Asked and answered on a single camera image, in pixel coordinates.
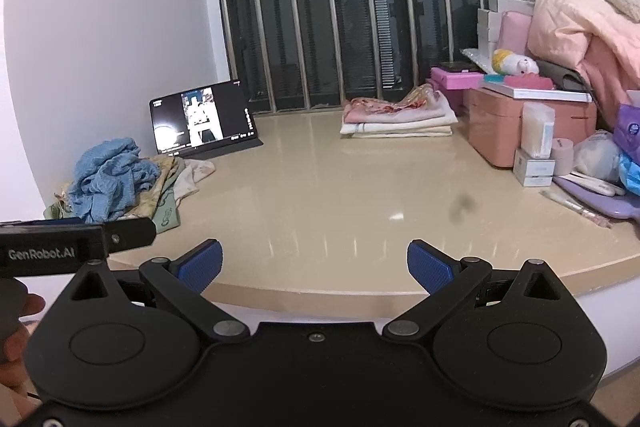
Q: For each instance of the black tablet with stand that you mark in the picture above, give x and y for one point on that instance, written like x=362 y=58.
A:
x=200 y=119

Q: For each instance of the magenta flat box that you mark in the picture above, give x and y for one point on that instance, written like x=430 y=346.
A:
x=457 y=79
x=447 y=96

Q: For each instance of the pink storage box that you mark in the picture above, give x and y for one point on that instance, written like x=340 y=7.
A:
x=492 y=127

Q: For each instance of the pink folded garment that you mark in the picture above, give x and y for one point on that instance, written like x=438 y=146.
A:
x=440 y=112

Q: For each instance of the yellow white plush toy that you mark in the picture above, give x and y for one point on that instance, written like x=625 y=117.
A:
x=515 y=63

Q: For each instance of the red floral folded garment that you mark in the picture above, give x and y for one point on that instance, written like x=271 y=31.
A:
x=395 y=104

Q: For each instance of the small black case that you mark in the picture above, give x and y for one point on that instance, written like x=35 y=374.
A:
x=457 y=66

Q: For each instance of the white plastic bag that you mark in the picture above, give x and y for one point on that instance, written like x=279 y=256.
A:
x=597 y=157

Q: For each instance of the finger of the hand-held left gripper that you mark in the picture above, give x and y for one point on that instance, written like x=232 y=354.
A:
x=131 y=233

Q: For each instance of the clear plastic packet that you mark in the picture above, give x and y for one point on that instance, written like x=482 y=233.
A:
x=477 y=58

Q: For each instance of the white thermometer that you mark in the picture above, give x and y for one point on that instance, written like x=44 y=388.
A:
x=597 y=187

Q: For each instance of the clear cotton swab box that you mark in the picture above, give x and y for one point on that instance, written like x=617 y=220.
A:
x=537 y=132

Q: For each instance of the pink quilt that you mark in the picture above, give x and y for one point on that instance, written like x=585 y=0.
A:
x=575 y=32

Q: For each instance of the cream folded garment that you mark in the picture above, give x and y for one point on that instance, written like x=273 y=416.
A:
x=400 y=130

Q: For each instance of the small white carton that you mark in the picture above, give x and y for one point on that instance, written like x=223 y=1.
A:
x=535 y=169

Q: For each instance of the purple flat board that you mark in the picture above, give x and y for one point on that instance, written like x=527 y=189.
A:
x=620 y=207

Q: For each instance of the purple packet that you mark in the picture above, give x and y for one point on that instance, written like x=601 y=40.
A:
x=629 y=127

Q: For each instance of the metal window guard rail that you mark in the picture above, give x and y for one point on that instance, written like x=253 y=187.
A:
x=325 y=7

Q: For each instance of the pink tape roll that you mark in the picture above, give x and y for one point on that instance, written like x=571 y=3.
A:
x=562 y=157

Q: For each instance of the person's left hand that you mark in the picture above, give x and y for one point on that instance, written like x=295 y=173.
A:
x=15 y=342

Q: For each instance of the stack of white boxes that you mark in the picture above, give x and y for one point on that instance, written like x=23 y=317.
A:
x=487 y=24

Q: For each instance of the pink bag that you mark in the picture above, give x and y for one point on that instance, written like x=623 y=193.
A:
x=512 y=34

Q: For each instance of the pink sponge item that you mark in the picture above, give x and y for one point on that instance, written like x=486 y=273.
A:
x=530 y=82

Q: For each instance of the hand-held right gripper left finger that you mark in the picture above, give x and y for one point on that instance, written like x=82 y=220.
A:
x=202 y=264

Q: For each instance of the blue packet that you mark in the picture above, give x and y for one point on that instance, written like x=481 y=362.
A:
x=631 y=174

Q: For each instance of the teal flat item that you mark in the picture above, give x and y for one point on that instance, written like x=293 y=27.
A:
x=494 y=78

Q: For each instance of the dark grey sleeve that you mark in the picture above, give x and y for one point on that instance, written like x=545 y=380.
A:
x=562 y=77

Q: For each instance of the pale beige cloth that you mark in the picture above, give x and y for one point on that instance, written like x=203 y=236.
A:
x=192 y=174

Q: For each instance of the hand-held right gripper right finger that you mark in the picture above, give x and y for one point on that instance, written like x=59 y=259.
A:
x=427 y=267

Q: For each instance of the blue knit garment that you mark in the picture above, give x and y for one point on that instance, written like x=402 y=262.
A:
x=107 y=179

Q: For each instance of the green printed cloth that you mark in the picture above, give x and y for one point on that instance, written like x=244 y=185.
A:
x=167 y=214

